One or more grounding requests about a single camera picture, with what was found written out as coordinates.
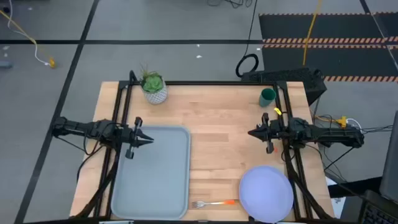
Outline lavender round plate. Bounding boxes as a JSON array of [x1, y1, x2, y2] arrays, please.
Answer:
[[238, 165, 295, 224]]

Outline yellow hanging cable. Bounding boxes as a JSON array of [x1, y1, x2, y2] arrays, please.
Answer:
[[303, 0, 324, 66]]

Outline black floor cable bundle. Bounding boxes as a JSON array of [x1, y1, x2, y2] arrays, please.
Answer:
[[206, 0, 253, 9]]

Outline black keyboard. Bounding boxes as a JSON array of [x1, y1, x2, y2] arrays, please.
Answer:
[[359, 189, 398, 224]]

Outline yellow and white floor cable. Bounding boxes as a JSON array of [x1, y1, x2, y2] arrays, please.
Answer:
[[0, 0, 57, 68]]

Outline black striped-edge floor mat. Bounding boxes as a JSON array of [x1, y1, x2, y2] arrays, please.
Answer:
[[262, 43, 398, 83], [258, 12, 398, 44]]

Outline silver fork orange handle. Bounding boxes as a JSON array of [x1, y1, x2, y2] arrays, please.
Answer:
[[191, 200, 236, 209]]

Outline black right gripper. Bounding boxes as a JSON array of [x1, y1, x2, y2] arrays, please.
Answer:
[[248, 113, 283, 154]]

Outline teal plastic cup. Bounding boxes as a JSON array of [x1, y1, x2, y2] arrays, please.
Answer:
[[259, 88, 277, 108]]

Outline dark grey monitor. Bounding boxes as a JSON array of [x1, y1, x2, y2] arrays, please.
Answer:
[[379, 110, 398, 203]]

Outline black aluminium rig frame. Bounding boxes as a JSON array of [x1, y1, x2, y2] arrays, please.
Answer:
[[70, 70, 335, 220]]

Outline black hanging cable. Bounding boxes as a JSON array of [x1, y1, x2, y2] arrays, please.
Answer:
[[235, 0, 259, 78]]

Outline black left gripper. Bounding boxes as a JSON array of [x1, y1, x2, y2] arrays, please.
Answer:
[[123, 116, 154, 159]]

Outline grey plastic tray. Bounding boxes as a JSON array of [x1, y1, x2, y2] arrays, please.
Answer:
[[111, 125, 192, 221]]

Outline succulent in white patterned pot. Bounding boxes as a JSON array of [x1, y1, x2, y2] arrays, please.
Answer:
[[139, 63, 169, 105]]

